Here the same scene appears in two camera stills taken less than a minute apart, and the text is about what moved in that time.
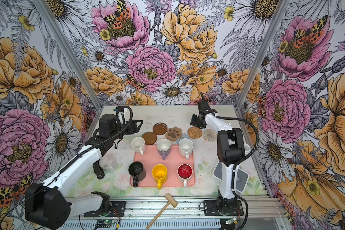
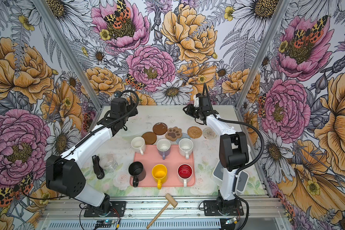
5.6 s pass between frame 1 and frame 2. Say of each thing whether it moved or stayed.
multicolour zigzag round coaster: stayed
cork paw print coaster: stayed
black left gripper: moved
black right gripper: moved
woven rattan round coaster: stayed
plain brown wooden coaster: stayed
